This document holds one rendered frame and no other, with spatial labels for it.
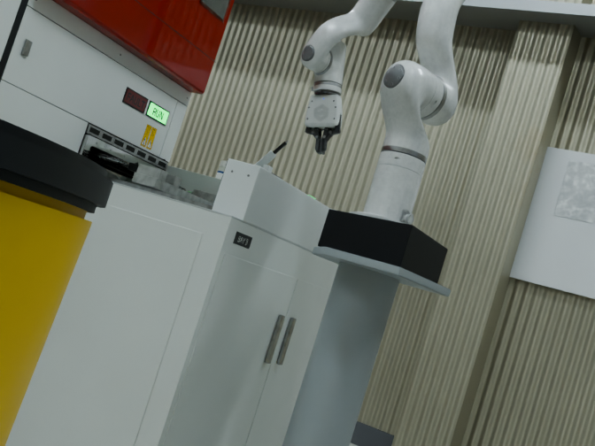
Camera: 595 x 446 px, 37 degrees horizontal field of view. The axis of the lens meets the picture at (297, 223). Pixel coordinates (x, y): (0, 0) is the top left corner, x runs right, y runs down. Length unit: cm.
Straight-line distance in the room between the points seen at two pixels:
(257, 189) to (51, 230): 158
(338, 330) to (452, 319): 249
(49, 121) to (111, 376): 72
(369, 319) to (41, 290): 160
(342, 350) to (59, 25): 112
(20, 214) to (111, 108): 209
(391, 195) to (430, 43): 42
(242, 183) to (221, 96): 380
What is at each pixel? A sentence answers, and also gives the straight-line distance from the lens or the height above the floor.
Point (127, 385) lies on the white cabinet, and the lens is 218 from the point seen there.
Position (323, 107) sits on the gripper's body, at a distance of 256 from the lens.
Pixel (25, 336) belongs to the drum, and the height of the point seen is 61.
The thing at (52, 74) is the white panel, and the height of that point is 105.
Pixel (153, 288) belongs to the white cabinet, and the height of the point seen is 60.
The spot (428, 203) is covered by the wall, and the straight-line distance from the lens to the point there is 497.
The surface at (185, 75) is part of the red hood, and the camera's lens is 285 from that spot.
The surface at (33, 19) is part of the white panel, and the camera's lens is 238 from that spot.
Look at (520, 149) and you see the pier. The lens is 471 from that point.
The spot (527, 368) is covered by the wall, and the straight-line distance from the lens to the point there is 464.
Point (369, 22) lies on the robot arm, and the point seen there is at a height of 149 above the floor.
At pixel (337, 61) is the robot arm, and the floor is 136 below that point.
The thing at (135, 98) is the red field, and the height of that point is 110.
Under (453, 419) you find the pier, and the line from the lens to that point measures 458.
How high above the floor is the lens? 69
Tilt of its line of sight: 4 degrees up
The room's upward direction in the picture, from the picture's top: 18 degrees clockwise
